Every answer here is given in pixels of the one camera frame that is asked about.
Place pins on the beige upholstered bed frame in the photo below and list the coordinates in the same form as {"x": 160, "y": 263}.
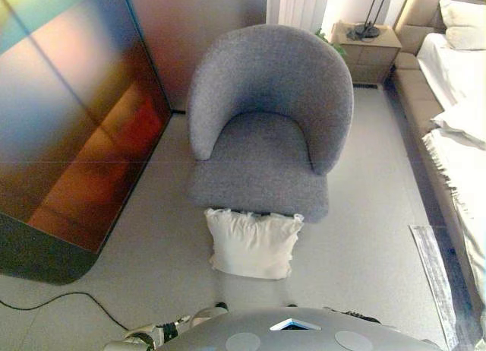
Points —
{"x": 415, "y": 85}

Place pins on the white bed sheet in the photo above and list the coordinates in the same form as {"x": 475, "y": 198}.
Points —
{"x": 448, "y": 70}

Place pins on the glossy dark reflective cabinet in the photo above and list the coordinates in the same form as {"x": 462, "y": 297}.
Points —
{"x": 76, "y": 119}

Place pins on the small white pillow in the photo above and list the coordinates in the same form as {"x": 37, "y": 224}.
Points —
{"x": 467, "y": 38}

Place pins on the folded white duvet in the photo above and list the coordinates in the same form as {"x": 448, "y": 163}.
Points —
{"x": 463, "y": 123}

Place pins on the large white pillow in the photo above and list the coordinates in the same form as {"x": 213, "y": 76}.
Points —
{"x": 461, "y": 13}

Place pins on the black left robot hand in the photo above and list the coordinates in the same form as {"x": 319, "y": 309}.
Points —
{"x": 171, "y": 326}

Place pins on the white curtain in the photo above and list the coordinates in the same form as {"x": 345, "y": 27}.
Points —
{"x": 296, "y": 5}

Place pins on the cream fringed blanket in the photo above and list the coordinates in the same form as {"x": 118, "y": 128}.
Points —
{"x": 461, "y": 184}

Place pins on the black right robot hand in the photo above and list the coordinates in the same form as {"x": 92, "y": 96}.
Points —
{"x": 353, "y": 314}

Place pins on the grey fabric armchair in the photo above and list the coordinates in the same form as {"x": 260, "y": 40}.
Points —
{"x": 266, "y": 100}

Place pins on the beige wooden nightstand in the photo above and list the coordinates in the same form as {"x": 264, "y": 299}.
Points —
{"x": 368, "y": 58}

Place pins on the white cushion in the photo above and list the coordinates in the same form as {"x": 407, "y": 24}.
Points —
{"x": 252, "y": 244}

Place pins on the silver left robot leg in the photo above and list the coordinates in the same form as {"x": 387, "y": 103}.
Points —
{"x": 207, "y": 315}

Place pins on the green plant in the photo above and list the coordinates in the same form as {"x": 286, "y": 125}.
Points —
{"x": 336, "y": 46}

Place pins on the black lamp base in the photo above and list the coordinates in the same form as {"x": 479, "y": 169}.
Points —
{"x": 364, "y": 31}

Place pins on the grey robot torso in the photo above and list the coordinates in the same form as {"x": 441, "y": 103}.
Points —
{"x": 296, "y": 339}

